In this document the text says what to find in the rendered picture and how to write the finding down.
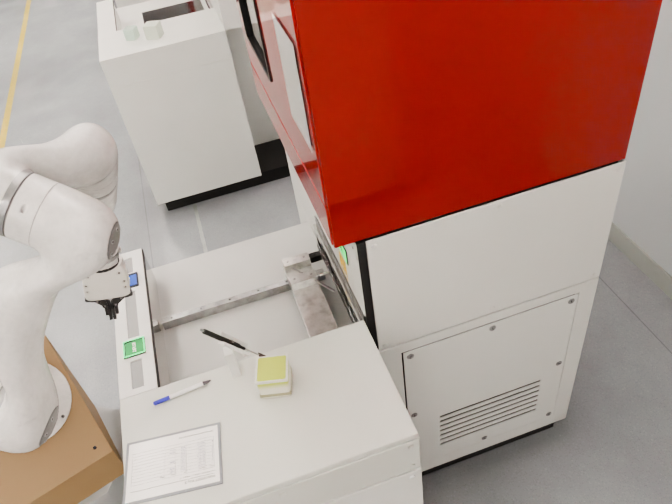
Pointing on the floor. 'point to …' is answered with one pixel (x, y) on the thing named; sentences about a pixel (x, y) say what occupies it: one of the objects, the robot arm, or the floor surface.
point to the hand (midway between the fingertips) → (111, 309)
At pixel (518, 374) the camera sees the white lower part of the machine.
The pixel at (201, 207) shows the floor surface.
